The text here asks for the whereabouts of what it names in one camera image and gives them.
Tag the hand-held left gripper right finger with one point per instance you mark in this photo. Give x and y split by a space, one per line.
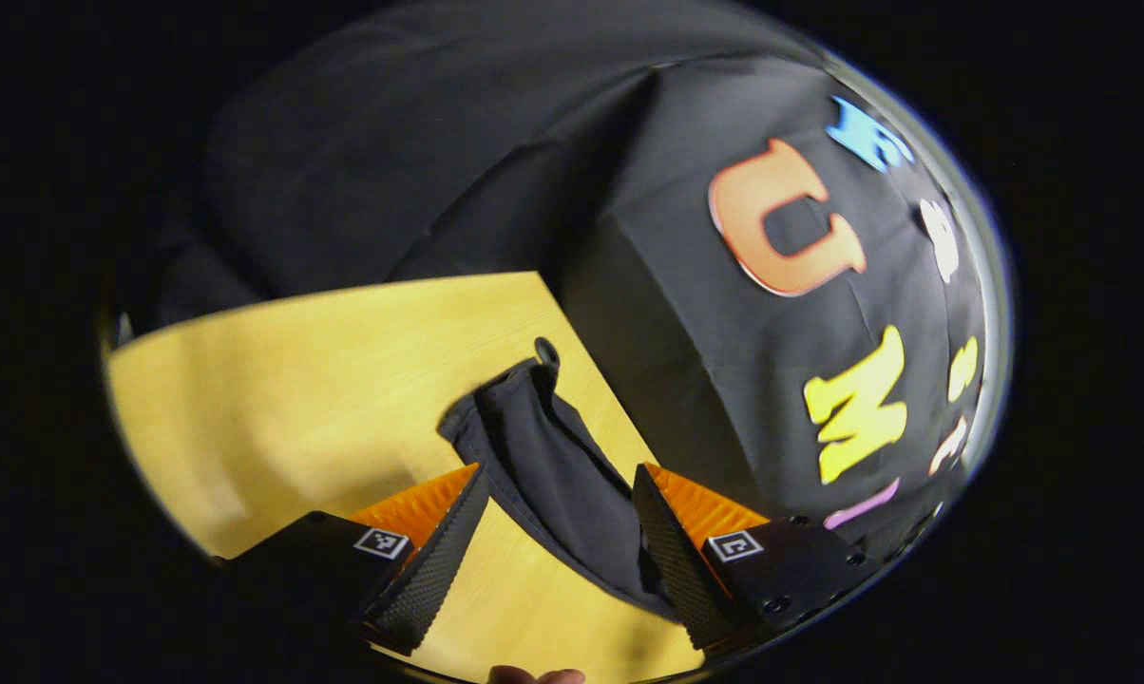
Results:
672 551

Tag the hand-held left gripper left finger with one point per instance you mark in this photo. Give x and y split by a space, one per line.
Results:
439 560

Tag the black backdrop cloth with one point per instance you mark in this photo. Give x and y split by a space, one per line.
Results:
420 171

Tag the black table grommet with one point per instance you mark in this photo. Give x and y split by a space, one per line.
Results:
545 349

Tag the dark grey jeans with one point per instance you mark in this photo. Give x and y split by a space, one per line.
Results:
553 456

